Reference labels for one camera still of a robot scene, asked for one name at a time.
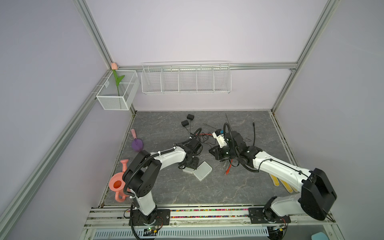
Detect black power adapter far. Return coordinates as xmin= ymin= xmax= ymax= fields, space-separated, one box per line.
xmin=187 ymin=114 xmax=195 ymax=121

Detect white wire shelf basket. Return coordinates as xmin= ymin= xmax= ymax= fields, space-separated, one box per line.
xmin=141 ymin=61 xmax=232 ymax=94

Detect artificial tulip flower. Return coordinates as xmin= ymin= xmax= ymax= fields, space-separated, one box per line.
xmin=111 ymin=63 xmax=125 ymax=96

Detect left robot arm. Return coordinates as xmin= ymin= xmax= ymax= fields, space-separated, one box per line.
xmin=122 ymin=128 xmax=203 ymax=218

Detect black power adapter near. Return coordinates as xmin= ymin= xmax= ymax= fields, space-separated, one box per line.
xmin=181 ymin=120 xmax=190 ymax=127

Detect white mesh box basket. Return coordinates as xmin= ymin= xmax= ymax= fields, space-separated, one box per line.
xmin=96 ymin=70 xmax=140 ymax=111

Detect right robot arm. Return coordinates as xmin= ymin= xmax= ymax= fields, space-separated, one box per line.
xmin=210 ymin=123 xmax=337 ymax=223

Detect black thin power cable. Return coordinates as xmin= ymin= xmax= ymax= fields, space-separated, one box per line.
xmin=185 ymin=125 xmax=217 ymax=145

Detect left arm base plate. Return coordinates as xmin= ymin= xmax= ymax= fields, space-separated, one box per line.
xmin=130 ymin=209 xmax=171 ymax=226

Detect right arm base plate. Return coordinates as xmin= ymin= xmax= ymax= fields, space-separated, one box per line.
xmin=248 ymin=207 xmax=291 ymax=224

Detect purple trowel pink handle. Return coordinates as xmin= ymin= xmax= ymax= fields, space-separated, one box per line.
xmin=131 ymin=129 xmax=144 ymax=152

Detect pink watering can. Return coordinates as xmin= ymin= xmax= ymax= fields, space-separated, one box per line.
xmin=109 ymin=159 xmax=131 ymax=203

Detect yellow work glove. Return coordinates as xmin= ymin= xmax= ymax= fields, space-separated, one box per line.
xmin=269 ymin=174 xmax=299 ymax=194

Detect black power adapter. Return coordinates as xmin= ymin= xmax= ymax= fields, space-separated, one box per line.
xmin=181 ymin=120 xmax=190 ymax=127
xmin=187 ymin=114 xmax=195 ymax=121

